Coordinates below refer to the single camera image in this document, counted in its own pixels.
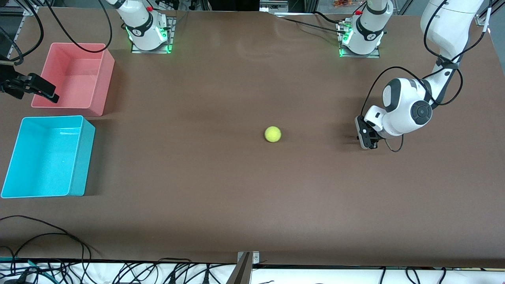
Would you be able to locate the yellow-green tennis ball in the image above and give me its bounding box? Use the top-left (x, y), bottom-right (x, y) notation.
top-left (264, 126), bottom-right (282, 143)

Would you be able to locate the pink plastic bin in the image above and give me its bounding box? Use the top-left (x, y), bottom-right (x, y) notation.
top-left (31, 43), bottom-right (115, 117)

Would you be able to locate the blue plastic bin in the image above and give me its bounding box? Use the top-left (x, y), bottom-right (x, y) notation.
top-left (1, 115), bottom-right (96, 198)

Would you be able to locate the large table cover mat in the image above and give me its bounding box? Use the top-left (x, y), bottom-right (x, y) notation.
top-left (0, 6), bottom-right (505, 269)

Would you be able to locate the grey metal beam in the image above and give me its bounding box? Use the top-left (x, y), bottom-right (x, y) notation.
top-left (226, 252), bottom-right (253, 284)

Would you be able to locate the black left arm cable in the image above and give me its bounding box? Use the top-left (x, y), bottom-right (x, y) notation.
top-left (361, 0), bottom-right (492, 152)

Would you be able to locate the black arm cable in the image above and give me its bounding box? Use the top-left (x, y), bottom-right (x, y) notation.
top-left (0, 0), bottom-right (114, 65)
top-left (361, 0), bottom-right (492, 152)

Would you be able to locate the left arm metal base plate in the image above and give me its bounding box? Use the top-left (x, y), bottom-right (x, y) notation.
top-left (339, 20), bottom-right (380, 58)

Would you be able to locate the aluminium frame profile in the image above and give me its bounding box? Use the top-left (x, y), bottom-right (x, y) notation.
top-left (475, 0), bottom-right (505, 26)
top-left (0, 4), bottom-right (40, 64)

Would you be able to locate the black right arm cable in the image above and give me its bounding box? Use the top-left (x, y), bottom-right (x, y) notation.
top-left (0, 0), bottom-right (114, 65)

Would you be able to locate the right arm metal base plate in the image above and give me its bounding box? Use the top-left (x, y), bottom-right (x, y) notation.
top-left (131, 16), bottom-right (174, 54)

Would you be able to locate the black base power cable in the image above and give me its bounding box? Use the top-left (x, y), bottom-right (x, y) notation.
top-left (282, 11), bottom-right (350, 36)

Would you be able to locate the long looping black cable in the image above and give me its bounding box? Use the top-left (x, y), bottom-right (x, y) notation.
top-left (0, 215), bottom-right (93, 263)

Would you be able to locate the small metal table bracket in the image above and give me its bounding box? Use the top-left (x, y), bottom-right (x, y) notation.
top-left (237, 251), bottom-right (260, 265)

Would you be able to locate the teal cable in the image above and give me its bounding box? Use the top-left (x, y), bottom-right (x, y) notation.
top-left (0, 257), bottom-right (50, 277)

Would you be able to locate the tangled black cable bundle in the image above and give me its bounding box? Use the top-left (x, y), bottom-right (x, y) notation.
top-left (0, 258), bottom-right (237, 284)

